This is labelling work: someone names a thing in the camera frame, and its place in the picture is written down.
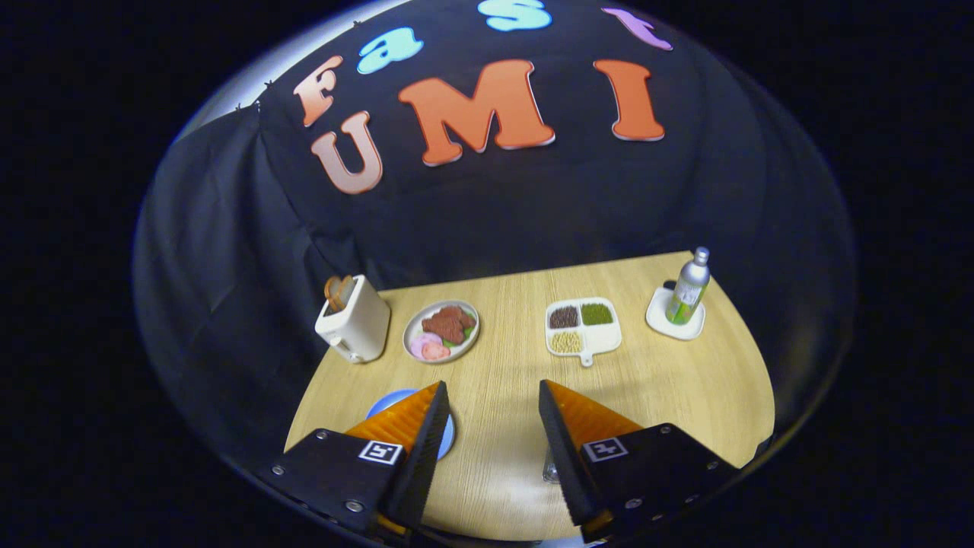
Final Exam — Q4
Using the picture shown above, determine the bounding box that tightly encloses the beige food plate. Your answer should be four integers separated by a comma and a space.
403, 299, 481, 365

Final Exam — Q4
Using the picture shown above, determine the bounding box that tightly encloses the white sectioned dish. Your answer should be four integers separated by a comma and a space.
545, 297, 622, 368

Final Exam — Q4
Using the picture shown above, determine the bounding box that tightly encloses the white square coaster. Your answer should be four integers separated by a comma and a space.
645, 285, 706, 341

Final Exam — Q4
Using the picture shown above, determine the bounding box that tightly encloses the blue round plate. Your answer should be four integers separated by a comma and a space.
366, 389, 456, 460

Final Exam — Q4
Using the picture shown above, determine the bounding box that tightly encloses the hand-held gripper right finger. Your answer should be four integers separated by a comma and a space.
538, 380, 743, 543

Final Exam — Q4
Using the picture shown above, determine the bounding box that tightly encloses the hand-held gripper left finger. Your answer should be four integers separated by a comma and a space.
259, 381, 451, 537

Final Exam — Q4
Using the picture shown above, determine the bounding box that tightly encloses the cream white toaster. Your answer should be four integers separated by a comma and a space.
314, 275, 392, 364

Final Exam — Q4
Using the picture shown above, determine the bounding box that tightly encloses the silver bottle with green label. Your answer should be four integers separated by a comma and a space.
665, 247, 711, 326

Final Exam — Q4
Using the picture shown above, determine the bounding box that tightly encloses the brown steak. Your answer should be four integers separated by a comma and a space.
422, 305, 477, 345

